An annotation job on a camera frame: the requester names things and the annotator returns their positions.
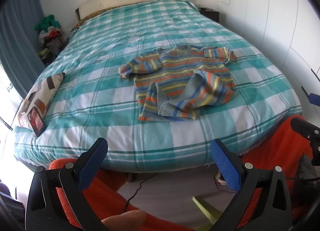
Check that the dark wooden nightstand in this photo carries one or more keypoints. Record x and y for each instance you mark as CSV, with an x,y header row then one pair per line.
x,y
211,13

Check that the black smartphone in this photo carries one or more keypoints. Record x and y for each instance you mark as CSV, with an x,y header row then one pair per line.
x,y
36,121

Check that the striped knit sweater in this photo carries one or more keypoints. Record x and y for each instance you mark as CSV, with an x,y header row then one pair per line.
x,y
180,76

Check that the white wardrobe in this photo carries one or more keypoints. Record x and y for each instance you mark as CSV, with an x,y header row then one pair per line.
x,y
287,21

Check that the light green plastic piece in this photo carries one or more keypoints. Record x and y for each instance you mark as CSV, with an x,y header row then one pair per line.
x,y
206,208

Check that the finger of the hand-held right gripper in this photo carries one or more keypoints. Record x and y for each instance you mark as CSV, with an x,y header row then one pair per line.
x,y
303,127
314,99

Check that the bed with teal plaid cover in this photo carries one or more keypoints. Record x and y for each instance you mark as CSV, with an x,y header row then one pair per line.
x,y
100,71

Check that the orange cloth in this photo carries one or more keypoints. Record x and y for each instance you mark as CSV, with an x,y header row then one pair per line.
x,y
272,146

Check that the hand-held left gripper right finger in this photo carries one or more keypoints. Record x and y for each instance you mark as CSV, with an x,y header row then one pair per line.
x,y
225,163

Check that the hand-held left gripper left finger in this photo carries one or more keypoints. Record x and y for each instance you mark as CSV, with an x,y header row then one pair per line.
x,y
93,161

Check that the person's left hand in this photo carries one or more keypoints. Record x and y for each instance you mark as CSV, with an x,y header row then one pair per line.
x,y
123,219

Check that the blue-grey curtain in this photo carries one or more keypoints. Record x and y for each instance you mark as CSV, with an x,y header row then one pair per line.
x,y
17,33

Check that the pile of colourful clothes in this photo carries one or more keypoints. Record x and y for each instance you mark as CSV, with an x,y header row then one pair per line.
x,y
50,36

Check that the patterned cream pillow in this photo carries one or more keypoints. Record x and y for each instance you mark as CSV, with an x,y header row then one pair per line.
x,y
42,91

